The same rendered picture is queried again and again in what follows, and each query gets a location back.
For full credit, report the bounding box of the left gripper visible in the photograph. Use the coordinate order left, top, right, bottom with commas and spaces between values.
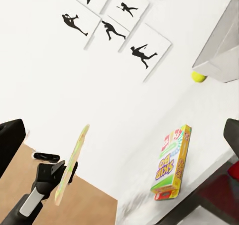
35, 160, 78, 191

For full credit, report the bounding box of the tennis ball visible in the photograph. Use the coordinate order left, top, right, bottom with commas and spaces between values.
192, 72, 207, 83

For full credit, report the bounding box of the board game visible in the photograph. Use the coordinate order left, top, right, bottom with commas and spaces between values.
150, 125, 192, 201

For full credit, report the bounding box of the jigsaw puzzle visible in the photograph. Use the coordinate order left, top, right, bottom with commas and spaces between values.
55, 125, 89, 206

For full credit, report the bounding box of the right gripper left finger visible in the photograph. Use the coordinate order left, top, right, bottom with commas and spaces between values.
0, 119, 27, 178

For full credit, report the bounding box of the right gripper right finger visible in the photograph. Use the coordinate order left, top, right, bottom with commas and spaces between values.
223, 118, 239, 158

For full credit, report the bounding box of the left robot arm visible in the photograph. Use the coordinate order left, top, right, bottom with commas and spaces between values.
0, 151, 78, 225

